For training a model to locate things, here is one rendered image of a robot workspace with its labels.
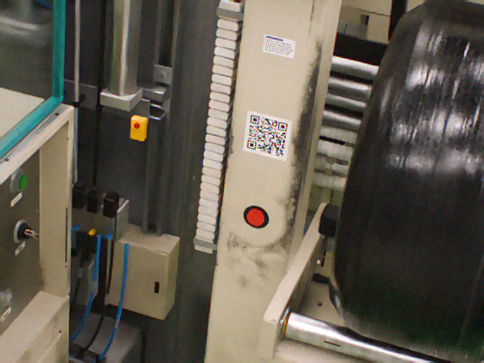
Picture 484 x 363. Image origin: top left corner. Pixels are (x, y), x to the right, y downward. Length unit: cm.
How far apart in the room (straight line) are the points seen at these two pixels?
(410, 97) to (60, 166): 57
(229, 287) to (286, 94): 41
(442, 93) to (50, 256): 72
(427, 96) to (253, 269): 52
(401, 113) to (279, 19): 26
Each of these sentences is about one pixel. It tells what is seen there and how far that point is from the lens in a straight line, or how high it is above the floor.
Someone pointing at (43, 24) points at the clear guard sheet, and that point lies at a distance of 152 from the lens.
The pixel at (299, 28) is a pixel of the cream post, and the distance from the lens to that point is 159.
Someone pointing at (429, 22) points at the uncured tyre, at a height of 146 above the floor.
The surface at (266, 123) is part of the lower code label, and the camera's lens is 167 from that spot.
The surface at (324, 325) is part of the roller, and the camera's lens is 177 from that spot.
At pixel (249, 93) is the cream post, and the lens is 166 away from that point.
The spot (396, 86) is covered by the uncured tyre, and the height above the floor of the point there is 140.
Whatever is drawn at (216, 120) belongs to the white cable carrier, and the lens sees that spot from 171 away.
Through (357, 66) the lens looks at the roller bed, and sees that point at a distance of 204.
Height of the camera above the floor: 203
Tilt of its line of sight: 32 degrees down
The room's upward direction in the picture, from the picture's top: 7 degrees clockwise
